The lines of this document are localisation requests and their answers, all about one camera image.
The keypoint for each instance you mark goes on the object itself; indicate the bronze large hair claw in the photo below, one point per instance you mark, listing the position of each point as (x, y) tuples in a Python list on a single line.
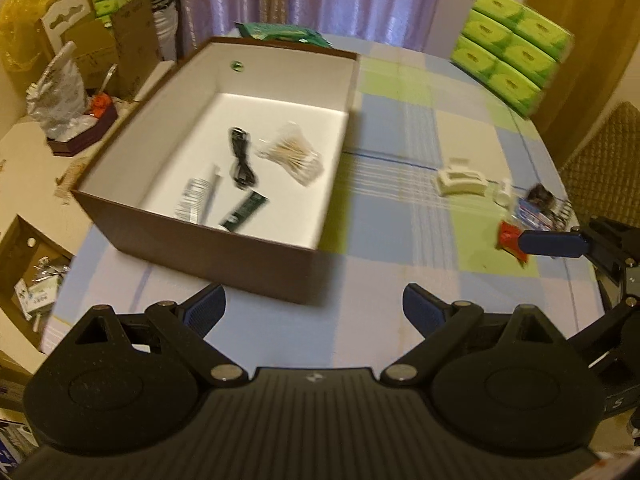
[(561, 214)]

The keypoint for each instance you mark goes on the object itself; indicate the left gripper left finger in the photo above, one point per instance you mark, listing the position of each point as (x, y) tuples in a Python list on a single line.
[(202, 311)]

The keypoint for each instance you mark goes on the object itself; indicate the green tissue pack stack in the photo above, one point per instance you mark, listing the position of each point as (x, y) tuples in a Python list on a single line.
[(513, 50)]

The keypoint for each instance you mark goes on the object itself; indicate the red snack packet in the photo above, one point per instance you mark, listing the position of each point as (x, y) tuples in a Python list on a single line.
[(507, 240)]

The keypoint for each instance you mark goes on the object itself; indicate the cardboard box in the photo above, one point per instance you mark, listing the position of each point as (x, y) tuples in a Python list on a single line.
[(130, 43)]

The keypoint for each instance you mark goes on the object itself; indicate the bag of cotton swabs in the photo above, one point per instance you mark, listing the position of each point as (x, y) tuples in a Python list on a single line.
[(293, 152)]

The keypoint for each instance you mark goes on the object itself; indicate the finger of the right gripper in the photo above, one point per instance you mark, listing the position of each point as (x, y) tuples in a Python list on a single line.
[(553, 244)]

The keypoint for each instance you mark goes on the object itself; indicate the clear box blue label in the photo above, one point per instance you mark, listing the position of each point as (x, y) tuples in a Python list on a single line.
[(529, 217)]

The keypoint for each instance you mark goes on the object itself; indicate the dark brown hair clip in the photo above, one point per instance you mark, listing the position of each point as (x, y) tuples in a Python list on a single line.
[(540, 197)]

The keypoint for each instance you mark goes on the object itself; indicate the green wet wipes packets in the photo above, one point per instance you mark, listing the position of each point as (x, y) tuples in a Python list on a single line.
[(282, 32)]

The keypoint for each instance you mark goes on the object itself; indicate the brown open storage box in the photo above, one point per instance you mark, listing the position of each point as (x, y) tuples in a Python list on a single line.
[(226, 170)]

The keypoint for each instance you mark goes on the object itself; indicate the yellow plastic bag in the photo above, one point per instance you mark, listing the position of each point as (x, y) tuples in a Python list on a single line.
[(22, 53)]

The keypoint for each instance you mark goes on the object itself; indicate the clear plastic bag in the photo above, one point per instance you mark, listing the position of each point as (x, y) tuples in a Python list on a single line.
[(58, 101)]

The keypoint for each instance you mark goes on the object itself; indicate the dark green small tube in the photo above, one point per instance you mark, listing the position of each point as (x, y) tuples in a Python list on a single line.
[(250, 204)]

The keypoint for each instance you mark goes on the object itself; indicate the white small roll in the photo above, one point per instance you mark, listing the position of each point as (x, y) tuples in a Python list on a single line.
[(503, 196)]

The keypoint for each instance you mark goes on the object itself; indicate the quilted brown chair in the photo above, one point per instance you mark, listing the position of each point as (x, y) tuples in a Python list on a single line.
[(602, 179)]

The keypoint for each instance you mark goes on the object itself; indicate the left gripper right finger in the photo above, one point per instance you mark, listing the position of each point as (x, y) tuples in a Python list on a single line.
[(425, 311)]

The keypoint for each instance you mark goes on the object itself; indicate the white blue toothpaste tube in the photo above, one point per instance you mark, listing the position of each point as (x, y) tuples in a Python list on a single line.
[(197, 196)]

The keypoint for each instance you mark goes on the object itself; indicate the dark red wooden tray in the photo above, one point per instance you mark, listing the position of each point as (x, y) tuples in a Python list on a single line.
[(80, 141)]

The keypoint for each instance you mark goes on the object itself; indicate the white hair claw clip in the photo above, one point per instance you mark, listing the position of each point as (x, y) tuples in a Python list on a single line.
[(457, 177)]

